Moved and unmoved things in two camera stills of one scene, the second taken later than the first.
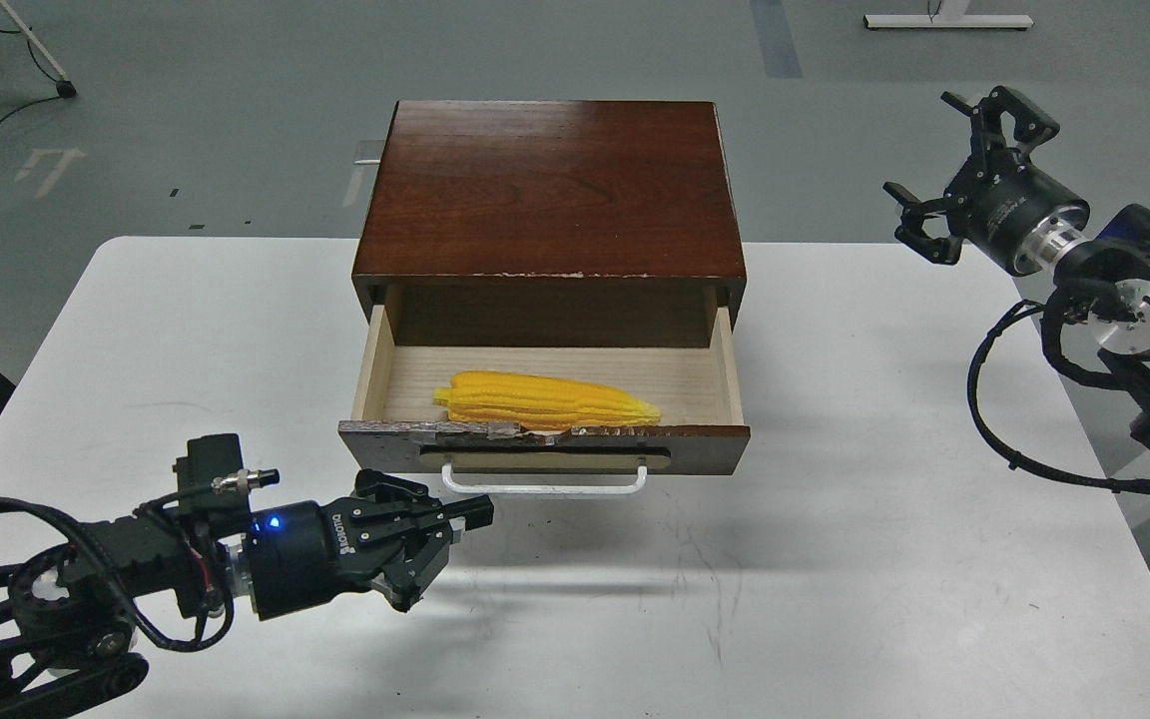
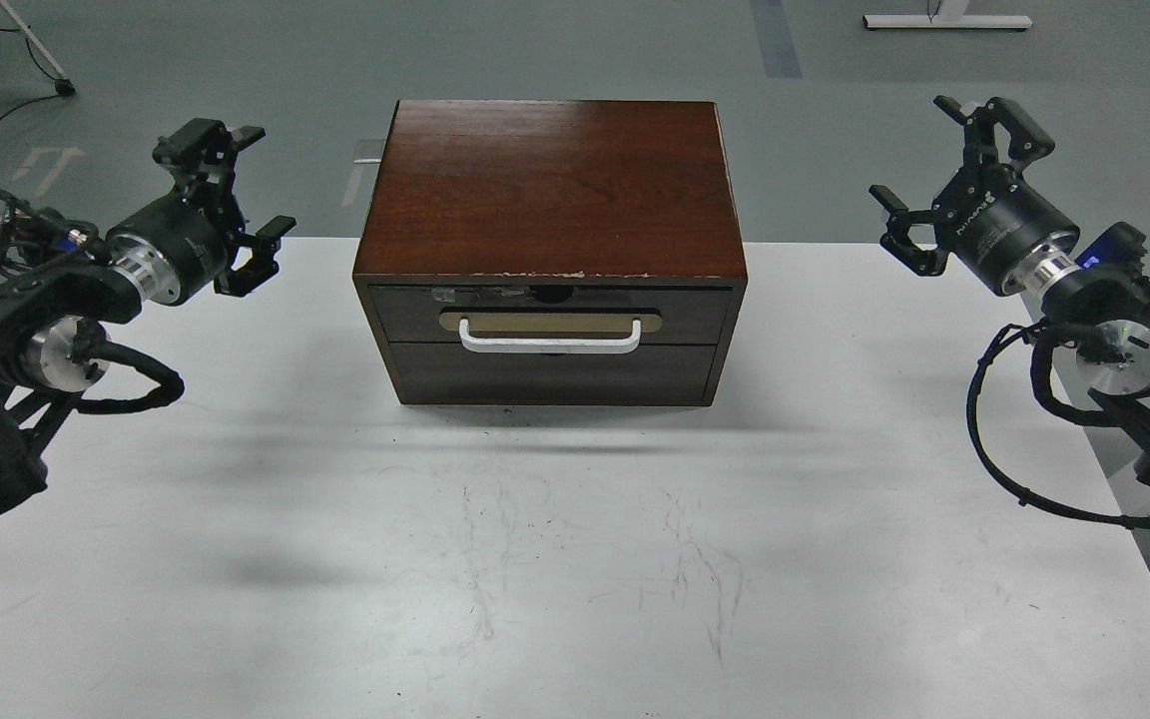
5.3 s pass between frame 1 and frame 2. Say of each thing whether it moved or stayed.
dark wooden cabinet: stayed
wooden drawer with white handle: moved
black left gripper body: moved
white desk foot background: stayed
